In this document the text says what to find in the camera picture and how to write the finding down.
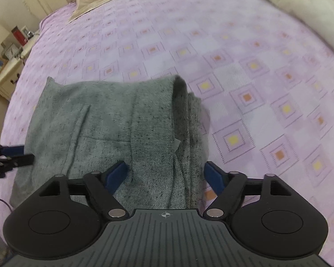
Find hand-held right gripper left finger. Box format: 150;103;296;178
40;160;130;219

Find red box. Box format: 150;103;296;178
11;26;27;46

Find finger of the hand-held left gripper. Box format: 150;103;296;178
0;153;35;171
0;144;25;157

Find grey pants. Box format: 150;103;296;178
10;74;211;210

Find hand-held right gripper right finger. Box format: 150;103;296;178
204;161;292;219

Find cream nightstand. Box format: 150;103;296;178
0;28;42;101

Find pink patterned bedsheet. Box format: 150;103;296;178
0;0;334;266

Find black cable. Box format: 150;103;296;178
0;198;14;213

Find small table clock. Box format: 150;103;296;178
3;43;19;59

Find cream duvet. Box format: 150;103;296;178
230;0;334;60

